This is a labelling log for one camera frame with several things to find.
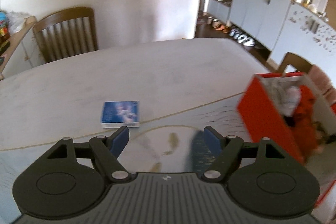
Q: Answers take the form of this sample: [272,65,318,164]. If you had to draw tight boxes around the black white slippers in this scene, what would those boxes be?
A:
[229,28,255,47]

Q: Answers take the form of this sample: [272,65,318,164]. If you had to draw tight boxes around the red cloth garment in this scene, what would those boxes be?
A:
[291,85,318,157]

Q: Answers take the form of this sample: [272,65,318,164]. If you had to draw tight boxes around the wooden dining chair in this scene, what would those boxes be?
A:
[277,52,313,73]
[33,7,98,63]

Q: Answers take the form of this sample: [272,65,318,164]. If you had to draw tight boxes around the white storage cabinet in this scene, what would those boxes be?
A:
[207,0,335,81]

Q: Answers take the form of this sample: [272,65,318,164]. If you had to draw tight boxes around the far wooden dining chair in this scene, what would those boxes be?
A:
[33,7,98,63]

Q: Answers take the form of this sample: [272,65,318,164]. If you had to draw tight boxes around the near wooden dining chair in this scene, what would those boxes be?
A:
[277,52,313,73]

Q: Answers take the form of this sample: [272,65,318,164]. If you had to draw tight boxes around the small blue white box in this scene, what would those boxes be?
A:
[101,101,140,128]

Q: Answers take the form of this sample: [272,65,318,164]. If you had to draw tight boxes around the wooden sideboard with drawers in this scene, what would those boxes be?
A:
[1,16,45,80]

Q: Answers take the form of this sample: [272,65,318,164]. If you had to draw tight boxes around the white charging cable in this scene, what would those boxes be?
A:
[265,78,302,117]

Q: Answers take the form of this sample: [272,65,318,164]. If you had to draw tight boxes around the pink fringed scarf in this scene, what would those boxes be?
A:
[308,65,335,106]

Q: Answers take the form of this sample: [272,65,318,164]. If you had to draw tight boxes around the white red cardboard box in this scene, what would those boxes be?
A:
[237,71,336,209]

